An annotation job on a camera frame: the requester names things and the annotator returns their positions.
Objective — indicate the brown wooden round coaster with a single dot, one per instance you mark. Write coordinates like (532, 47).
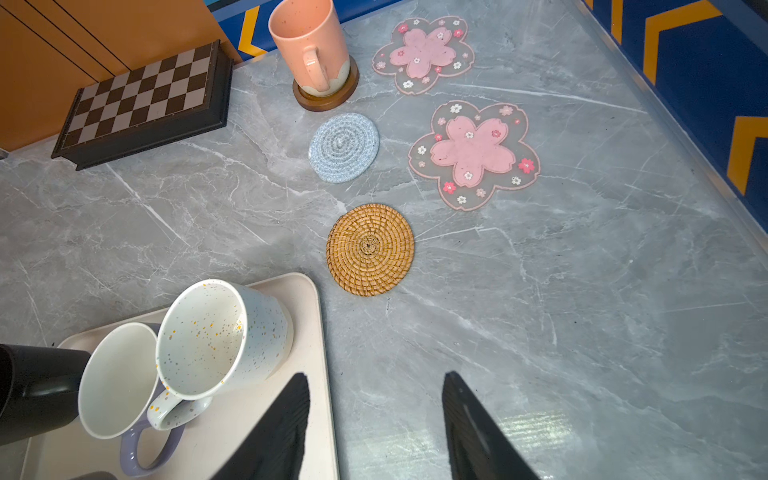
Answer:
(322, 104)

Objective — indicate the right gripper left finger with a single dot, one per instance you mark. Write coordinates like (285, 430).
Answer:
(275, 447)

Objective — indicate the black white chessboard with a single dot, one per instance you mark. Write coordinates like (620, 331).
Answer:
(181, 96)

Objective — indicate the pink flower coaster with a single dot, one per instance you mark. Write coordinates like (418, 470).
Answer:
(421, 52)
(472, 153)

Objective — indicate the woven rattan round coaster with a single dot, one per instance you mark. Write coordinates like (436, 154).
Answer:
(370, 250)

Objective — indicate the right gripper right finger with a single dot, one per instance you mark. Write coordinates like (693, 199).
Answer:
(477, 447)

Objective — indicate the cream white mug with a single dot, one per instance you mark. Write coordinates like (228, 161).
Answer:
(216, 337)

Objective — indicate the blue woven round coaster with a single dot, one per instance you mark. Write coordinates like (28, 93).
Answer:
(343, 147)

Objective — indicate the orange peach mug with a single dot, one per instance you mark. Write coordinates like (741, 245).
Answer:
(309, 37)

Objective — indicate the white mug purple handle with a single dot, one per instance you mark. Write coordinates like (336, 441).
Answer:
(118, 384)

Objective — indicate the black mug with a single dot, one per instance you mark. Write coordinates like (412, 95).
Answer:
(39, 389)

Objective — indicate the beige rectangular serving tray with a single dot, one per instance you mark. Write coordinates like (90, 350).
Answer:
(214, 436)

